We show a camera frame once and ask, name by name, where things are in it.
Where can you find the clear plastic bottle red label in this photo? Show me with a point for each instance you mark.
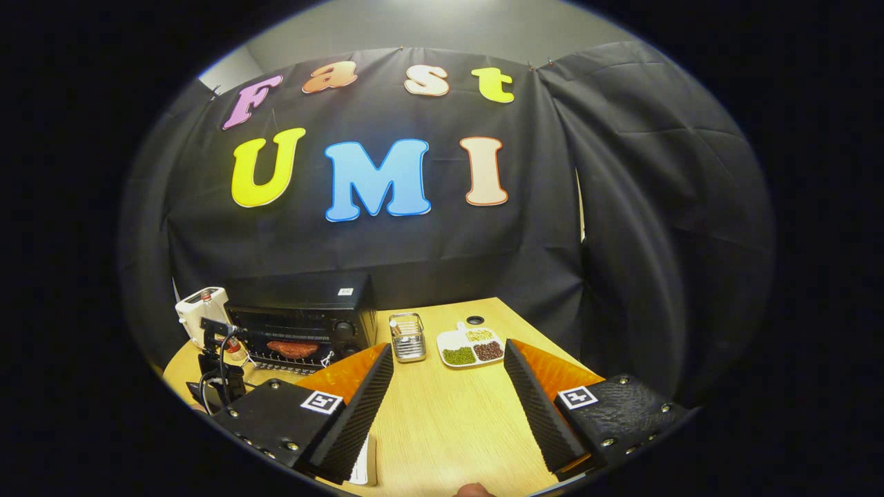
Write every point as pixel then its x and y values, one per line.
pixel 237 352

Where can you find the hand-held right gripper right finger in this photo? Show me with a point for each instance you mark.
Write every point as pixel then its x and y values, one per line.
pixel 539 414

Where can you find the black table grommet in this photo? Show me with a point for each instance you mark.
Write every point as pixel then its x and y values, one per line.
pixel 475 320

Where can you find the red raw meat piece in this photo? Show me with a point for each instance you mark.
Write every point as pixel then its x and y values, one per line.
pixel 293 349

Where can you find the black backdrop cloth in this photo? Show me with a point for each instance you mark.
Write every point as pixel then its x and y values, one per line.
pixel 414 248

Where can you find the black electric oven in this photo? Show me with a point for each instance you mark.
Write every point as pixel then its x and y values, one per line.
pixel 304 297

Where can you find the white divided dish of beans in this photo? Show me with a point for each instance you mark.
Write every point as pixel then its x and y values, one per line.
pixel 463 353

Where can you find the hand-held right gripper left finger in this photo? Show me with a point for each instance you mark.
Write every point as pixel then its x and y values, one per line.
pixel 359 421

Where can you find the white toaster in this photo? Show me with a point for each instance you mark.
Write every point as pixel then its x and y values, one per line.
pixel 197 314

